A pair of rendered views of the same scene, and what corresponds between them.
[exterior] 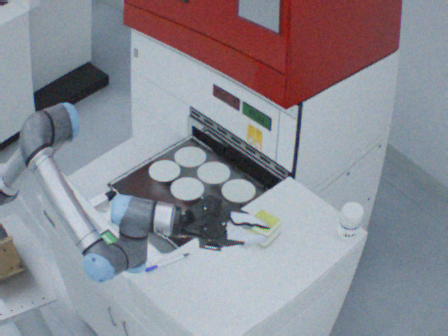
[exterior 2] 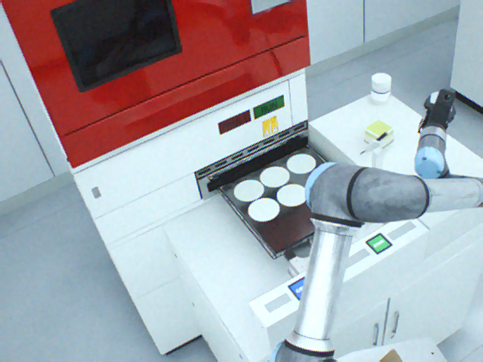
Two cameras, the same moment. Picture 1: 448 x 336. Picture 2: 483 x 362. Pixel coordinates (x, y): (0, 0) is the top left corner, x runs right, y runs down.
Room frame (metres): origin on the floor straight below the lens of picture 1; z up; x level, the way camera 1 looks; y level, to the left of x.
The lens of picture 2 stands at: (1.11, 1.30, 2.15)
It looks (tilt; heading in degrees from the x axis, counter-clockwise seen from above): 43 degrees down; 292
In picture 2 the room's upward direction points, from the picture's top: 10 degrees counter-clockwise
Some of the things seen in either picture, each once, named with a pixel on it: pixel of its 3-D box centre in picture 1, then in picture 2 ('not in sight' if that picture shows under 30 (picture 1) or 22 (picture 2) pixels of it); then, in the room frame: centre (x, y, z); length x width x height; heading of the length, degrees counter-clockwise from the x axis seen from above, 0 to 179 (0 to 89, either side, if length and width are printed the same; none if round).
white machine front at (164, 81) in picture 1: (200, 99); (203, 154); (1.73, 0.08, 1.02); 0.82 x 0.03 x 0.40; 45
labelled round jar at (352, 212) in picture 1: (350, 221); (380, 89); (1.19, -0.36, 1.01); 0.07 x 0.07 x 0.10
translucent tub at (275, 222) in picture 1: (263, 229); (379, 135); (1.18, -0.11, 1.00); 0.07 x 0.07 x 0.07; 54
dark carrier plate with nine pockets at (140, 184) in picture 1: (187, 189); (291, 195); (1.44, 0.11, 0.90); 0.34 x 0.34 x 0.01; 45
